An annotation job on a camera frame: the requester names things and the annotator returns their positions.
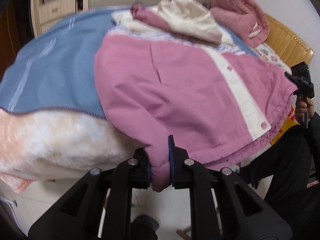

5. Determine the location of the pink and white hooded jacket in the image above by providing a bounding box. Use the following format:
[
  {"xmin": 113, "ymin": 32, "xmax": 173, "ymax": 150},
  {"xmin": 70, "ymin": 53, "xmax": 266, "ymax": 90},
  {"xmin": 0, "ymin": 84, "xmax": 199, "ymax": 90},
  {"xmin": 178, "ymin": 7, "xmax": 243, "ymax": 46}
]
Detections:
[{"xmin": 94, "ymin": 0, "xmax": 296, "ymax": 192}]

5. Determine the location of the person right hand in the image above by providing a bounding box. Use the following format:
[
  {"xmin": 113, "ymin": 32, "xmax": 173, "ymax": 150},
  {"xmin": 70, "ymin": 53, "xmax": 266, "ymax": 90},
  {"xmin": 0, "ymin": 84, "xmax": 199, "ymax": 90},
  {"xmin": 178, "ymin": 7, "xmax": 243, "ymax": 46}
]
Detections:
[{"xmin": 295, "ymin": 95, "xmax": 315, "ymax": 124}]

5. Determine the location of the wooden headboard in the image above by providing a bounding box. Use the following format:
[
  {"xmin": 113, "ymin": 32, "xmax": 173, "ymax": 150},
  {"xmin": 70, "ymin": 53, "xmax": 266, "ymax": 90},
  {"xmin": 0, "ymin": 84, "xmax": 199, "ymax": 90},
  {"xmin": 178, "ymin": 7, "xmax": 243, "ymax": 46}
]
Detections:
[{"xmin": 266, "ymin": 14, "xmax": 314, "ymax": 67}]

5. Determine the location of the yellow red cardboard box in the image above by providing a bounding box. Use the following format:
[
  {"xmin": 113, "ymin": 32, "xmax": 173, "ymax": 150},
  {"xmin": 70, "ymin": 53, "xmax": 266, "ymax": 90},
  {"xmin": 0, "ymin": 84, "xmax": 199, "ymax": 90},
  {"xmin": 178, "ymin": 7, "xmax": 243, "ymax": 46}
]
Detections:
[{"xmin": 270, "ymin": 105, "xmax": 298, "ymax": 145}]

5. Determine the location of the black shoe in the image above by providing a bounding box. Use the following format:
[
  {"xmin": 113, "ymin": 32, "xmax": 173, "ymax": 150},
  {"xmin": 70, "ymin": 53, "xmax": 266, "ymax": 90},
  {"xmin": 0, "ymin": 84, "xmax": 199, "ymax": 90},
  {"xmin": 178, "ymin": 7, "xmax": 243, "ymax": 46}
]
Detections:
[{"xmin": 130, "ymin": 214, "xmax": 160, "ymax": 240}]

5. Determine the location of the person black trousers leg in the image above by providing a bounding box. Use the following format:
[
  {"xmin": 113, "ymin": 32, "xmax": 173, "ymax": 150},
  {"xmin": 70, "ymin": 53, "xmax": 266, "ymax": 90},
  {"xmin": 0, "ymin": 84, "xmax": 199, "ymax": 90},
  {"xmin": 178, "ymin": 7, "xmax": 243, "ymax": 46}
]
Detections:
[{"xmin": 239, "ymin": 113, "xmax": 319, "ymax": 239}]

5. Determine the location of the pink rolled quilt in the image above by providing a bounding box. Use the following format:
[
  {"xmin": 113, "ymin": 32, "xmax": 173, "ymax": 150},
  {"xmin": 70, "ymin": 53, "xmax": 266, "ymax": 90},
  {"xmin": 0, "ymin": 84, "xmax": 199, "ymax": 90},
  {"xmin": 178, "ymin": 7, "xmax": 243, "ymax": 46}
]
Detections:
[{"xmin": 210, "ymin": 0, "xmax": 270, "ymax": 48}]

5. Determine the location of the blue striped blanket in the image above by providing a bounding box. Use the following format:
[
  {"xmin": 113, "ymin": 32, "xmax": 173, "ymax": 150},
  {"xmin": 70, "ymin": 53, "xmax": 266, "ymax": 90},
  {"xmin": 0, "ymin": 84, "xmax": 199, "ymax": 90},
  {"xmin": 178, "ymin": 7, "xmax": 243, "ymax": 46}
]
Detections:
[{"xmin": 1, "ymin": 8, "xmax": 265, "ymax": 128}]

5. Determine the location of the dark brown wooden door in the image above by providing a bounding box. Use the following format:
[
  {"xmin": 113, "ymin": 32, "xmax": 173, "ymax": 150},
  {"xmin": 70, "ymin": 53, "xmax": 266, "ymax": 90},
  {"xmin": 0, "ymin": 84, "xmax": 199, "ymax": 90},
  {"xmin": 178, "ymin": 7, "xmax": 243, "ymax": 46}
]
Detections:
[{"xmin": 1, "ymin": 0, "xmax": 34, "ymax": 76}]

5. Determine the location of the beige open wardrobe shelf unit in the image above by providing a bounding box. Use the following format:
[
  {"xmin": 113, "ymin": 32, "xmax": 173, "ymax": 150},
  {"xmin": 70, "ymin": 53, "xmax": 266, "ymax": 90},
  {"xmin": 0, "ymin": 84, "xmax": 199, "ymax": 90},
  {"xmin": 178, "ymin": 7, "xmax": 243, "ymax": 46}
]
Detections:
[{"xmin": 30, "ymin": 0, "xmax": 78, "ymax": 37}]

